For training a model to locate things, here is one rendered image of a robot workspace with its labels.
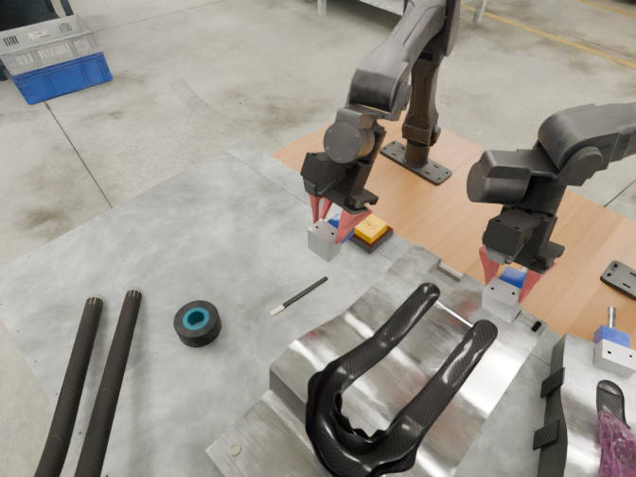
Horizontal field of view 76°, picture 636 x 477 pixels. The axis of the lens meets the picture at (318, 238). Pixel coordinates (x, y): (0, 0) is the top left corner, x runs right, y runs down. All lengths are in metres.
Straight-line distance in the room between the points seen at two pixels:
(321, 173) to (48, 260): 0.66
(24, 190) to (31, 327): 1.87
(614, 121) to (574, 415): 0.40
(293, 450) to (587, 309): 0.62
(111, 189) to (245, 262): 1.72
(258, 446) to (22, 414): 1.33
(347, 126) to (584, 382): 0.54
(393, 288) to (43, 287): 0.70
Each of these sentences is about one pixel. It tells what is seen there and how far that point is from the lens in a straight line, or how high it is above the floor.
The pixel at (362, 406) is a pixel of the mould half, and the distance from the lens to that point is 0.58.
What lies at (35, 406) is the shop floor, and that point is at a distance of 1.87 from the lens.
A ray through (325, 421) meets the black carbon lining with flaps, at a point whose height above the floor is 0.88.
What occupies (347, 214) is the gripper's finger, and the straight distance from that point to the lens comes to 0.65.
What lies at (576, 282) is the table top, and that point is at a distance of 0.99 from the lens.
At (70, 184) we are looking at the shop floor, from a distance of 2.68.
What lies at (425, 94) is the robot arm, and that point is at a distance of 0.95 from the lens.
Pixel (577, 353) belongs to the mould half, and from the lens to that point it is 0.82.
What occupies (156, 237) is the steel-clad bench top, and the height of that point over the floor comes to 0.80.
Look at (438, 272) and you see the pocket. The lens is 0.81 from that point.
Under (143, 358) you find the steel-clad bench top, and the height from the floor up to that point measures 0.80.
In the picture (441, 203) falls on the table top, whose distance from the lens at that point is 1.05.
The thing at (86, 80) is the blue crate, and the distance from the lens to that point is 3.61.
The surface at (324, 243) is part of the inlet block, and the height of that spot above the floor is 0.95.
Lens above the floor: 1.48
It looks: 48 degrees down
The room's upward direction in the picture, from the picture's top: straight up
